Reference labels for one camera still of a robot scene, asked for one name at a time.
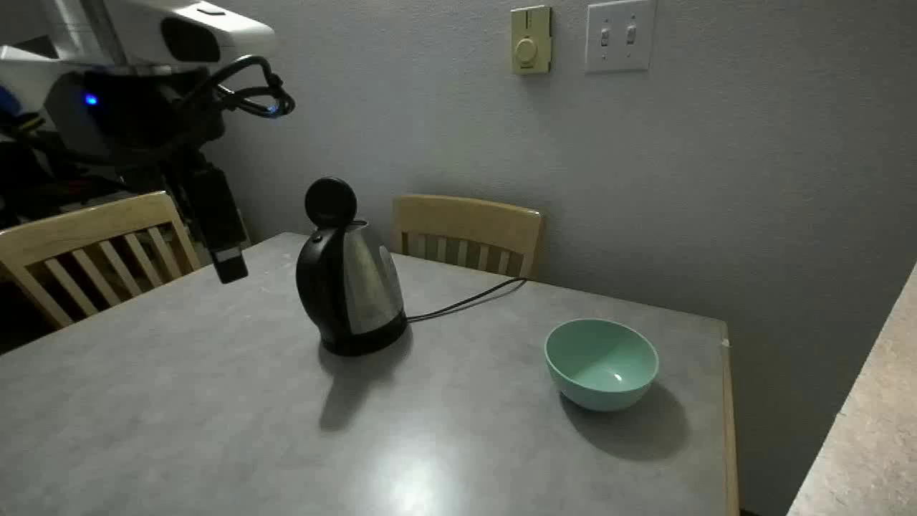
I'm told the wooden slat-back chair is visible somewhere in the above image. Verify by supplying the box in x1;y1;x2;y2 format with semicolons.
0;187;205;333
389;192;548;281

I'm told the stainless steel electric kettle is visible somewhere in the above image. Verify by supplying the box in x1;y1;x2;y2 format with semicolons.
293;175;413;359

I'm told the black kettle power cord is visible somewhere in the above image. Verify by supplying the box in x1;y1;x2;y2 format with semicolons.
403;274;530;324

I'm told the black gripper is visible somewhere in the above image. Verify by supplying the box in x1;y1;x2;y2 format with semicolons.
162;151;253;286

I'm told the beige wall thermostat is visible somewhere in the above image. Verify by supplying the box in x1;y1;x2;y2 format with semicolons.
508;3;556;76

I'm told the grey countertop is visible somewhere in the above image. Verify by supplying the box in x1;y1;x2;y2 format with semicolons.
786;261;917;516

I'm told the white double light switch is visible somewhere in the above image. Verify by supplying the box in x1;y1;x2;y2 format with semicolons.
582;0;657;76

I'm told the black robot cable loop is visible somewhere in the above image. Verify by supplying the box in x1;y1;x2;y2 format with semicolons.
202;51;298;121

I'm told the mint green bowl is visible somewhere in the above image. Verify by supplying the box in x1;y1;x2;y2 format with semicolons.
542;314;664;416

